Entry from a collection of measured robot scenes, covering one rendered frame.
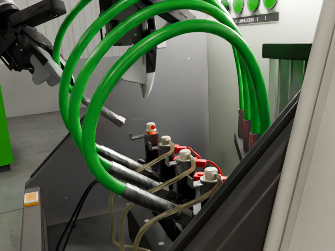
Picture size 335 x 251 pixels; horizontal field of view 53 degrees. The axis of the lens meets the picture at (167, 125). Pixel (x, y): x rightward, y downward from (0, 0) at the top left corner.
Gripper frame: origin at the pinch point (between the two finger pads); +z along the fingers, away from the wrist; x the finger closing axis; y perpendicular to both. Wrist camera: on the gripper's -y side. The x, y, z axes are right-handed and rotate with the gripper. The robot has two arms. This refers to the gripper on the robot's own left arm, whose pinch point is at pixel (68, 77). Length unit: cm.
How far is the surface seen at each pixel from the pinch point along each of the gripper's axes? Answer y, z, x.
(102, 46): -14.4, 12.4, 23.6
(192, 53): -20.7, 5.7, -34.4
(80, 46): -10.9, 7.3, 18.3
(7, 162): 203, -109, -244
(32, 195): 29.0, 9.5, -7.5
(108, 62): 128, -257, -599
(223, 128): -12.4, 27.4, -34.4
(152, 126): -6.9, 19.7, 2.2
